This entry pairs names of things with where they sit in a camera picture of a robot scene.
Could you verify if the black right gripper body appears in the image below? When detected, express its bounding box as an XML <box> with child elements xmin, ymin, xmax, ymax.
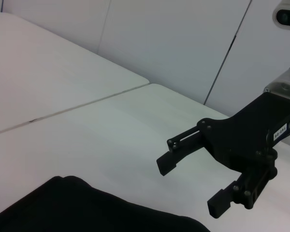
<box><xmin>196</xmin><ymin>92</ymin><xmax>290</xmax><ymax>175</ymax></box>

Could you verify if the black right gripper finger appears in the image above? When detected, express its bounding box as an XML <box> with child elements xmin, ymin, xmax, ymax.
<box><xmin>156</xmin><ymin>125</ymin><xmax>204</xmax><ymax>176</ymax></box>
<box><xmin>206</xmin><ymin>164</ymin><xmax>279</xmax><ymax>217</ymax></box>

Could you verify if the black shirt with white print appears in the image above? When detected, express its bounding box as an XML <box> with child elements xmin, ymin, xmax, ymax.
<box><xmin>0</xmin><ymin>175</ymin><xmax>211</xmax><ymax>232</ymax></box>

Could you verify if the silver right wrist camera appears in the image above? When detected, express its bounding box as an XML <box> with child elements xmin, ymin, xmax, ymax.
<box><xmin>272</xmin><ymin>0</ymin><xmax>290</xmax><ymax>32</ymax></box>

